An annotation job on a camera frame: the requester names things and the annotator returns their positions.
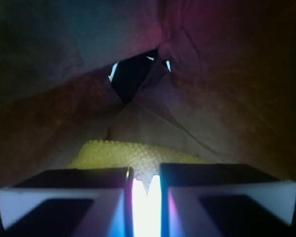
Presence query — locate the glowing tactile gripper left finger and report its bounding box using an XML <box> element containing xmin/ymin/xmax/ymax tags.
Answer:
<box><xmin>0</xmin><ymin>167</ymin><xmax>134</xmax><ymax>237</ymax></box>

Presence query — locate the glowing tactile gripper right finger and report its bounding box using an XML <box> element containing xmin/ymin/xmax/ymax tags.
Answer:
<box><xmin>160</xmin><ymin>163</ymin><xmax>296</xmax><ymax>237</ymax></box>

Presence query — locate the yellow microfiber cloth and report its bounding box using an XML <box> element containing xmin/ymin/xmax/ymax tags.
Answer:
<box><xmin>69</xmin><ymin>140</ymin><xmax>208</xmax><ymax>192</ymax></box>

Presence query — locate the brown paper bag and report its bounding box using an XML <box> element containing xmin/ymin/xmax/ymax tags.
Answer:
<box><xmin>0</xmin><ymin>0</ymin><xmax>296</xmax><ymax>218</ymax></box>

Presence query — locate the black tape piece upper right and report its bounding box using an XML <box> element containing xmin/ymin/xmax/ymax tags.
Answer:
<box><xmin>109</xmin><ymin>49</ymin><xmax>171</xmax><ymax>103</ymax></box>

